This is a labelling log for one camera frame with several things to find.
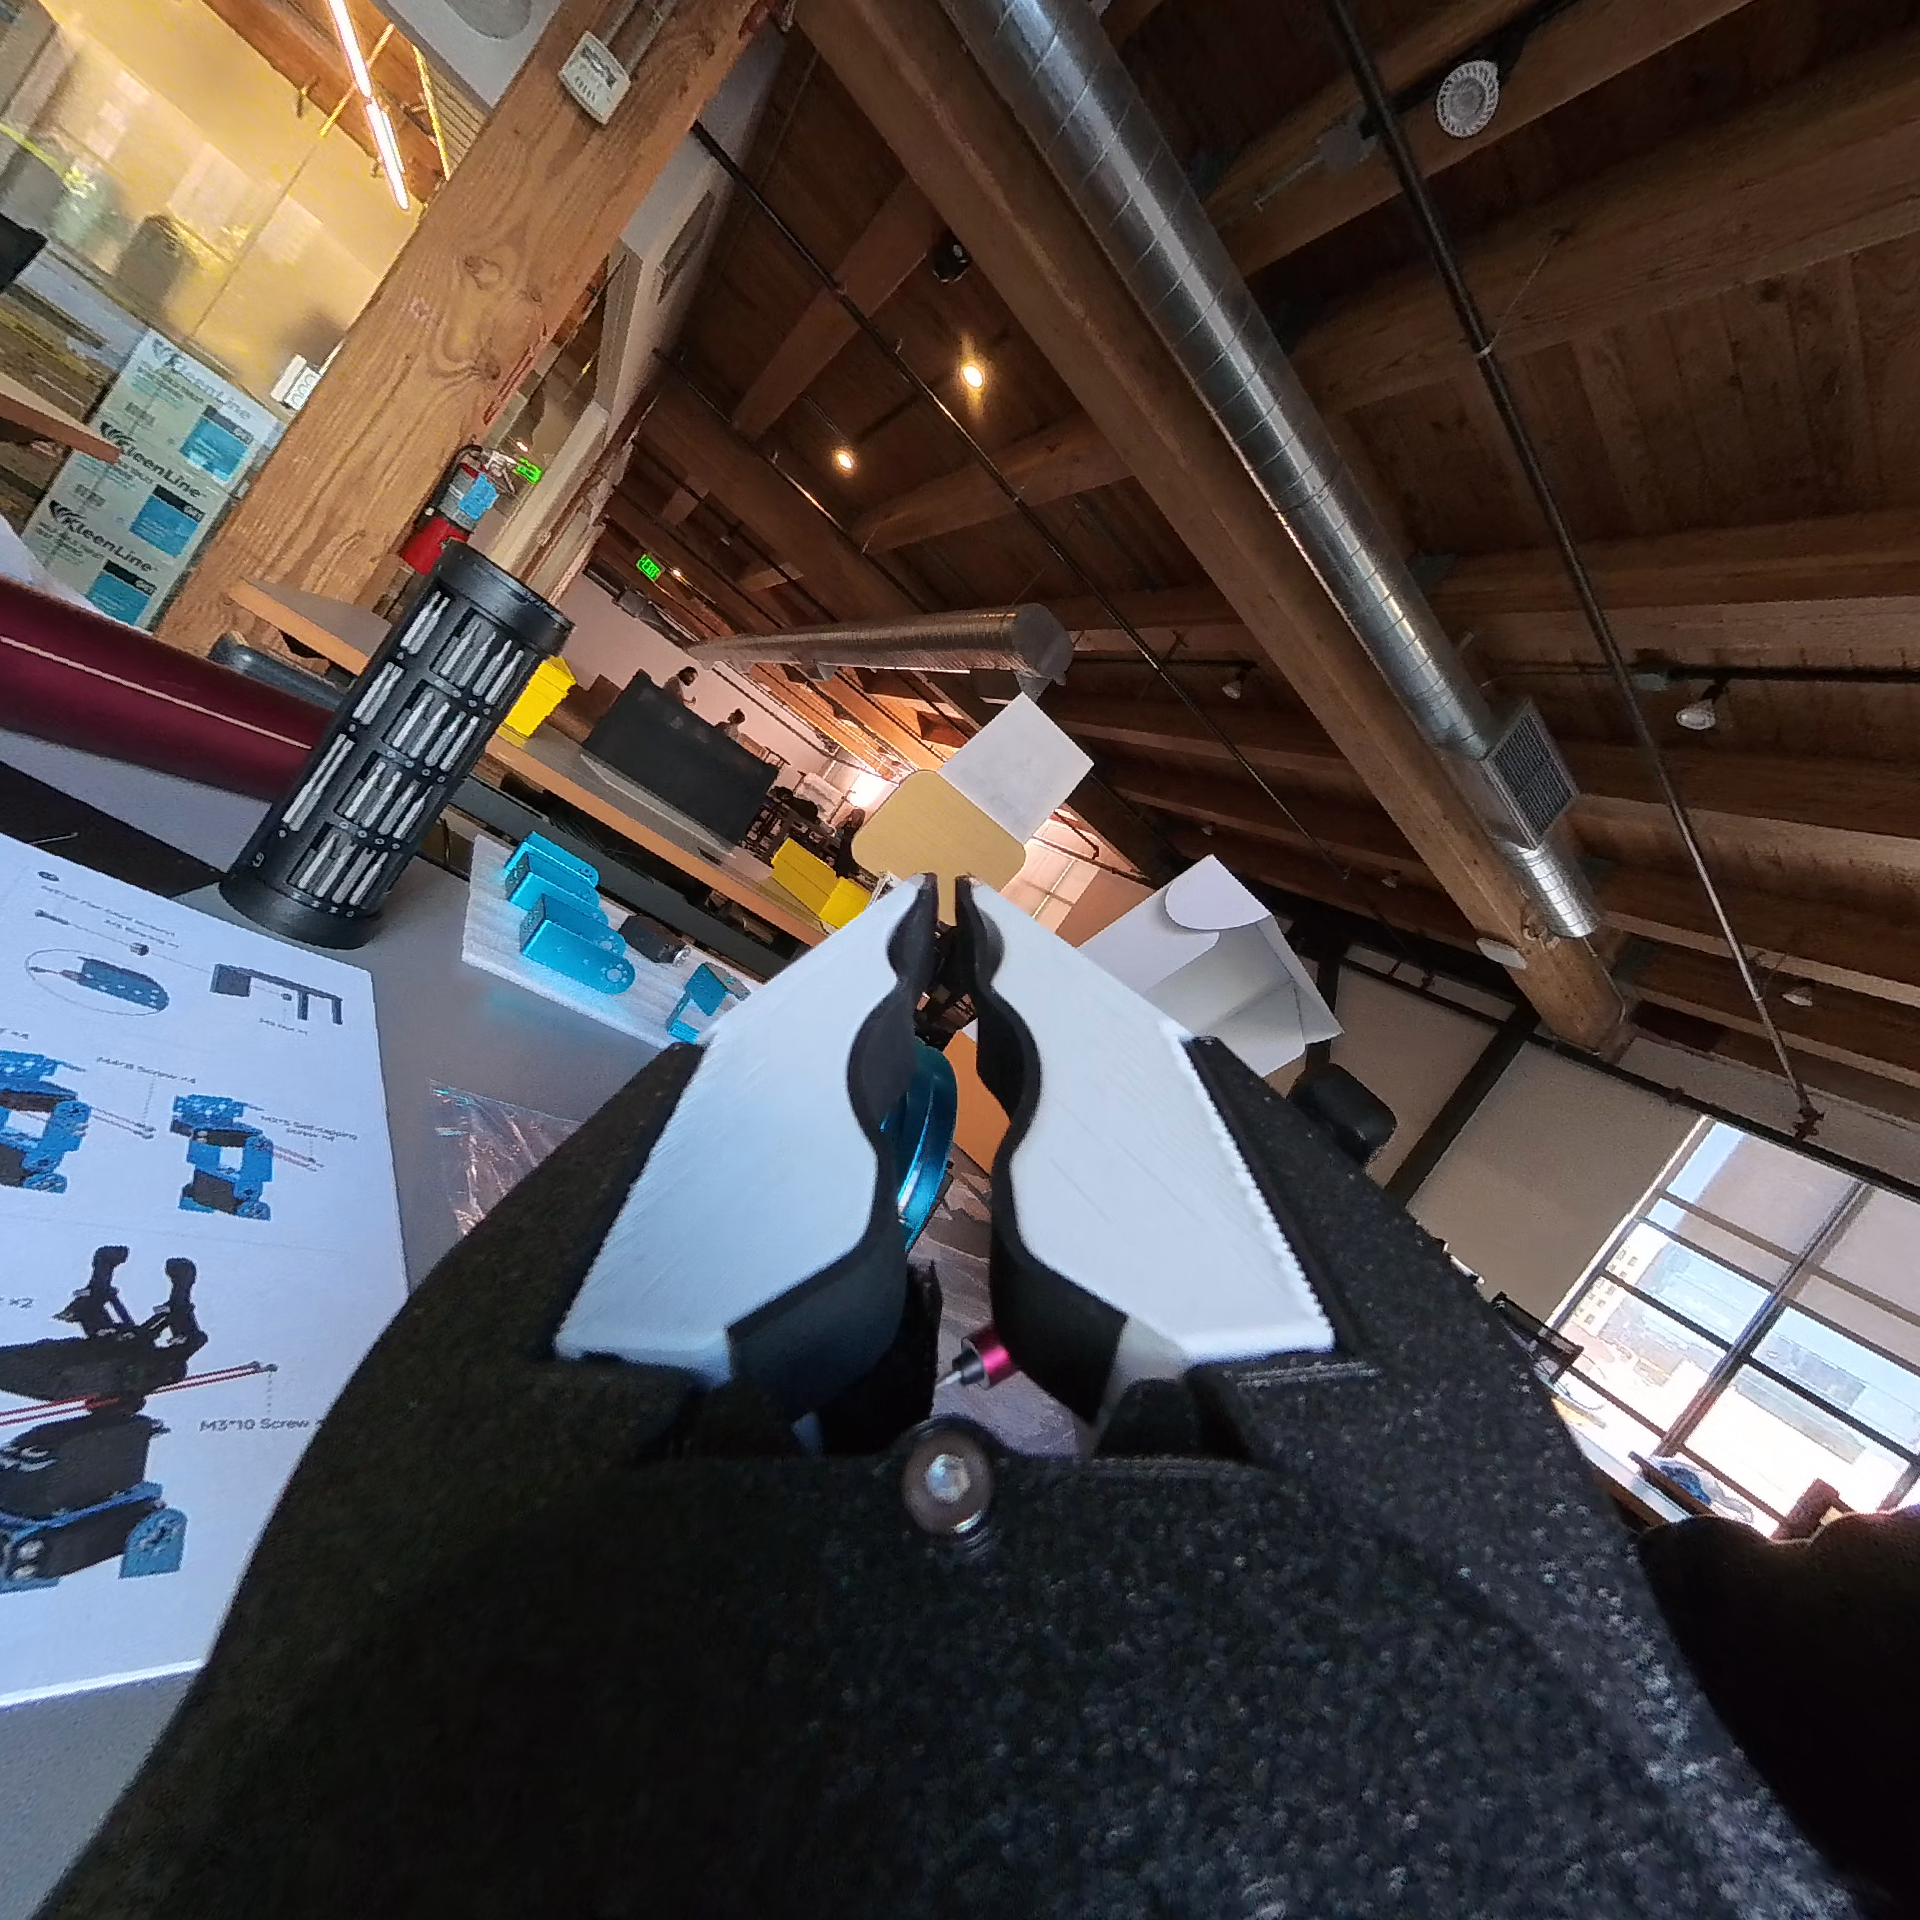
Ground silver duct with vent grille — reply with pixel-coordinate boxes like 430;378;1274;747
948;0;1616;938

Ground white foam sheet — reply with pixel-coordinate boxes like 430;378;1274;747
460;831;754;1051

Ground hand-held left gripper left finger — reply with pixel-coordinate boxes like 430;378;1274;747
549;870;948;1454

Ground black screwdriver bit holder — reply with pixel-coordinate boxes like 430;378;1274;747
222;541;579;952

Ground group of blue metal brackets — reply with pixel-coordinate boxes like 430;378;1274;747
497;831;754;1047

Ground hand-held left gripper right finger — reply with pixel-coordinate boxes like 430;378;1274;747
950;875;1337;1454

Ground red fire extinguisher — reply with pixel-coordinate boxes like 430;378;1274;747
400;450;497;575

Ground clear plastic bag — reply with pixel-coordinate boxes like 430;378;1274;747
429;1080;603;1203

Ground wood-edged grey desk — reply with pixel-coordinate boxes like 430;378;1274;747
225;575;839;952

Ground silver duct with capped end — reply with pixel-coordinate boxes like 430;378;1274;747
697;602;1074;689

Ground blank white card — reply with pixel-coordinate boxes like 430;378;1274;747
941;693;1094;840

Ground wooden pillar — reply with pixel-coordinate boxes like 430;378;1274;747
158;0;765;661

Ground person's black upper body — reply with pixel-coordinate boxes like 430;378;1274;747
1634;1506;1920;1920

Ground red cylindrical case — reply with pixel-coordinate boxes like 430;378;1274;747
0;575;341;758

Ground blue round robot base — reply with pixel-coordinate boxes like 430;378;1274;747
894;958;991;1253

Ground printed assembly instruction sheet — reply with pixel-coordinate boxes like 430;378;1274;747
0;831;411;1713

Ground large grid window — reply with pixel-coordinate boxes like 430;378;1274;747
1545;1117;1920;1517

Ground gold rounded board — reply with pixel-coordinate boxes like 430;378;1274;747
849;769;1029;890

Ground stack of cardboard boxes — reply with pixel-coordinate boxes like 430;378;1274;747
0;224;287;636

